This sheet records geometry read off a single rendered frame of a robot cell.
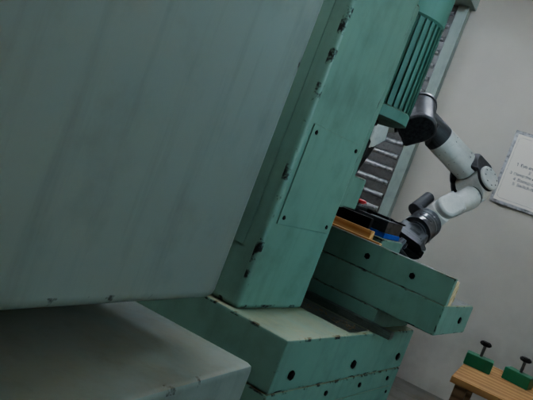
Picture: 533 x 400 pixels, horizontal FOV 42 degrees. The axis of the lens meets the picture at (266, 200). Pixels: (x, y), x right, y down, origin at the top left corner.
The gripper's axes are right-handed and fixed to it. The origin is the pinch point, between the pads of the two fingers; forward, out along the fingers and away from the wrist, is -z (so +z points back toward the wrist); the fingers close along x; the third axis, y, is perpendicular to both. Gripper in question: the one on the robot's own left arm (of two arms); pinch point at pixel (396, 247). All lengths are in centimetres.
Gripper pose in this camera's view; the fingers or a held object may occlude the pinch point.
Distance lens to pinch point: 186.0
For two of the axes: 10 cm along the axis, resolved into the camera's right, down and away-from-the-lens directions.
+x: -7.4, -5.7, 3.7
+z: 6.2, -3.5, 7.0
